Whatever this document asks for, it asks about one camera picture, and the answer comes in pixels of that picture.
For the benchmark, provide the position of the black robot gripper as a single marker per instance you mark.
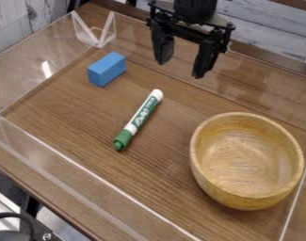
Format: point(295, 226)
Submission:
point(191, 20)

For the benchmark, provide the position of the green dry erase marker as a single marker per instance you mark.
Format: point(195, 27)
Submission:
point(138, 119)

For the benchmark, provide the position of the blue rectangular block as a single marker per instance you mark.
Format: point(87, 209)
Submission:
point(106, 69)

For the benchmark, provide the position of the clear acrylic barrier wall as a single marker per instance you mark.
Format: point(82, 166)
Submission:
point(98, 207)

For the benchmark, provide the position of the black metal table bracket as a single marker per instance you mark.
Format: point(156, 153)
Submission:
point(41, 232)

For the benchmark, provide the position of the brown wooden bowl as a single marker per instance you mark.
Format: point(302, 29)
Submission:
point(246, 160)

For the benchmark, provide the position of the clear acrylic corner bracket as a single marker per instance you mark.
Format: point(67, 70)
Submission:
point(92, 35)

